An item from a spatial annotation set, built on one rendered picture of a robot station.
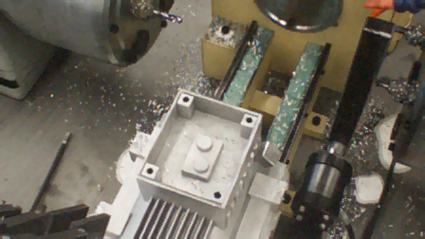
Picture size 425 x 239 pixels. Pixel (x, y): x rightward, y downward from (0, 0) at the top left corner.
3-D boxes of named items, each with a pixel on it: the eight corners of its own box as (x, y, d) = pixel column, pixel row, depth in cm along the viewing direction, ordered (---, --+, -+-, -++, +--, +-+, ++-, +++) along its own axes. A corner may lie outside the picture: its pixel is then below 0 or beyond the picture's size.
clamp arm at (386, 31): (328, 135, 78) (369, 9, 56) (350, 142, 77) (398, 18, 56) (322, 156, 76) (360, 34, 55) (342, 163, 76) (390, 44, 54)
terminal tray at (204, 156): (181, 119, 71) (177, 87, 64) (262, 146, 68) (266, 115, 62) (140, 202, 65) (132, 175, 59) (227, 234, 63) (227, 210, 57)
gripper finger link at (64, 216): (43, 248, 48) (35, 245, 48) (80, 235, 54) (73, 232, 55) (54, 214, 47) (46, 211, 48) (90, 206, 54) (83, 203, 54)
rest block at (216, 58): (214, 52, 110) (213, 10, 100) (248, 63, 109) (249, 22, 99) (202, 75, 108) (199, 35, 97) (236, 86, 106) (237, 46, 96)
